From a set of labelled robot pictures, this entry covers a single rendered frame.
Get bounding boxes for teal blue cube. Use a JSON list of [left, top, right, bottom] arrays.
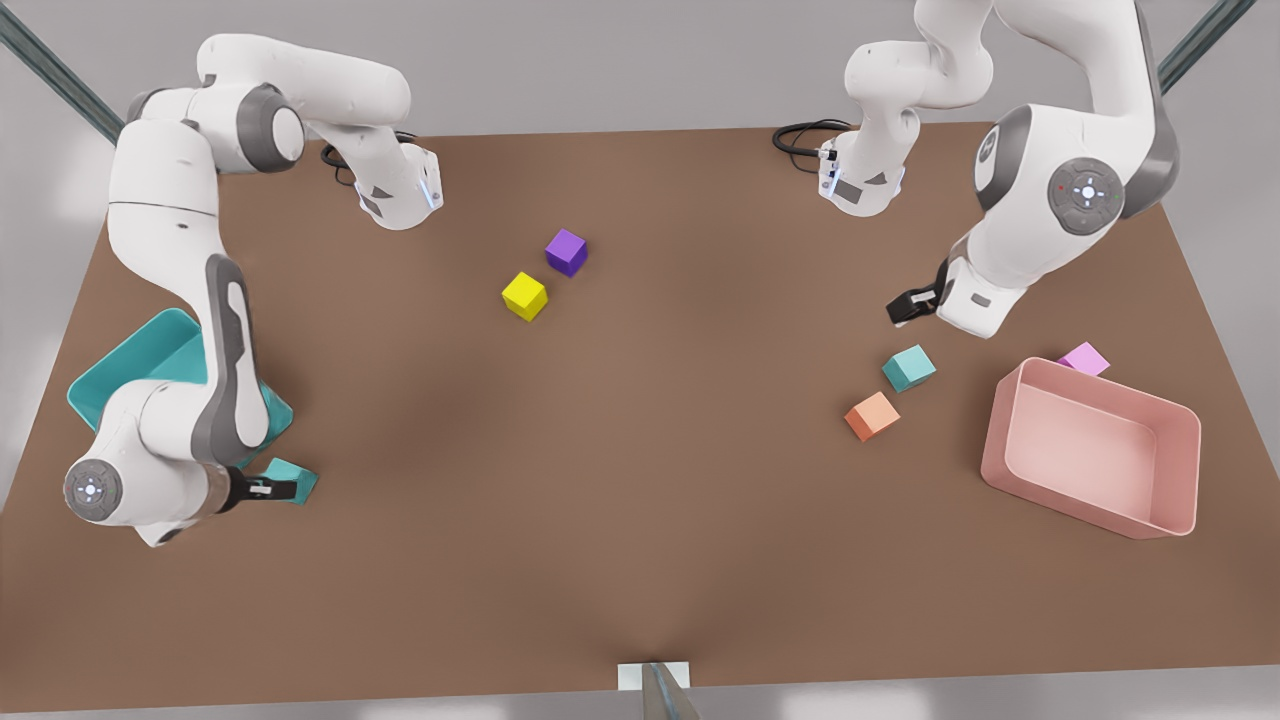
[[882, 345, 938, 393], [261, 458, 319, 507]]

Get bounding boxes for orange cube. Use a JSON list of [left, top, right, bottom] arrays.
[[845, 391, 901, 443]]

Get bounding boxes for teal plastic bin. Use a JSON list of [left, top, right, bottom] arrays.
[[67, 308, 296, 462]]

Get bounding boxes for pink violet cube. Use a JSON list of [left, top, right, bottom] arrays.
[[1058, 342, 1112, 378]]

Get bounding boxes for pink plastic bin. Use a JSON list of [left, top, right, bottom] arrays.
[[980, 357, 1201, 540]]

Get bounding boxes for yellow cube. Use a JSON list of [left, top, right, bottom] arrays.
[[501, 271, 549, 323]]

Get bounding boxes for purple cube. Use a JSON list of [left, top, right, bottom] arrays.
[[545, 229, 589, 278]]

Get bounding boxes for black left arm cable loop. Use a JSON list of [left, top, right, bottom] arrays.
[[772, 119, 854, 177]]

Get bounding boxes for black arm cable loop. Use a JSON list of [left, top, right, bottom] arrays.
[[320, 131, 419, 188], [772, 119, 854, 177]]

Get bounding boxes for black right arm cable loop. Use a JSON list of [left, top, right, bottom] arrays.
[[320, 131, 419, 188]]

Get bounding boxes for silver frame post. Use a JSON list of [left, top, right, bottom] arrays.
[[0, 8, 127, 147], [1157, 0, 1257, 96], [640, 660, 702, 720]]

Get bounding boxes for silver post foot plate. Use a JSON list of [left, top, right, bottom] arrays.
[[617, 661, 692, 692]]

